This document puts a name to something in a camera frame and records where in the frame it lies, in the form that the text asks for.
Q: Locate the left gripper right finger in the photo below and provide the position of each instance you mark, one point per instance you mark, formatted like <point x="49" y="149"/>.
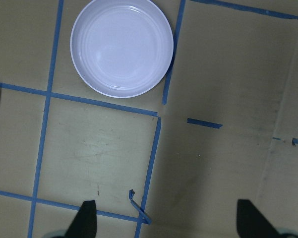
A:
<point x="251" y="223"/>

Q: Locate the brown paper table cover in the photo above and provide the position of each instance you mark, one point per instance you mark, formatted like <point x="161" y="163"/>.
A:
<point x="170" y="163"/>

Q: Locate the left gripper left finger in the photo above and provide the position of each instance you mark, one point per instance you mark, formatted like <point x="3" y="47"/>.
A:
<point x="84" y="224"/>

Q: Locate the lavender plate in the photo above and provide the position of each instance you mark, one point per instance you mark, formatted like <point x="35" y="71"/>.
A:
<point x="121" y="48"/>

